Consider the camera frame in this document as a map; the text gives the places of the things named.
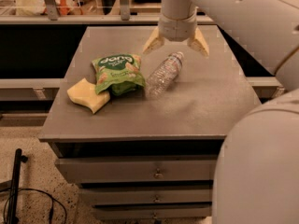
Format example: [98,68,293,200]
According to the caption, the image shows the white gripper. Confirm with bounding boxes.
[143,7,209,57]

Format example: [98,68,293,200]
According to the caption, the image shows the clear plastic water bottle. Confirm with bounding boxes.
[145,51,184,99]

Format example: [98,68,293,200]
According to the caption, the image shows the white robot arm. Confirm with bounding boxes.
[145,0,299,224]

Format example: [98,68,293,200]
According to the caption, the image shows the green snack bag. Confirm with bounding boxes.
[92,54,145,96]

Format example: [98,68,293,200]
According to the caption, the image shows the grey drawer cabinet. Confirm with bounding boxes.
[39,25,260,211]

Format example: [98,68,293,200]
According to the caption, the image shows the yellow sponge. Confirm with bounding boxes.
[67,78,110,114]

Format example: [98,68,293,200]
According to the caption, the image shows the grey metal railing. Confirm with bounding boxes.
[0,0,216,25]

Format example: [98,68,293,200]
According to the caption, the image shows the top grey drawer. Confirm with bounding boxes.
[55,156,216,184]

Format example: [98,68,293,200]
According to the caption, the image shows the grey drawer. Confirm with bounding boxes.
[79,185,212,205]
[93,203,211,220]
[55,156,216,184]

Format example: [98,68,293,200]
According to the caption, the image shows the bottom grey drawer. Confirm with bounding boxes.
[93,203,211,220]

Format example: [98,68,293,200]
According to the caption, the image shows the middle grey drawer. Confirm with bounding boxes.
[79,185,212,205]

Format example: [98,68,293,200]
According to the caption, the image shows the black stand pole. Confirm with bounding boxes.
[6,148,28,224]

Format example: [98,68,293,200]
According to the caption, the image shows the black floor cable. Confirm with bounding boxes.
[2,188,68,224]

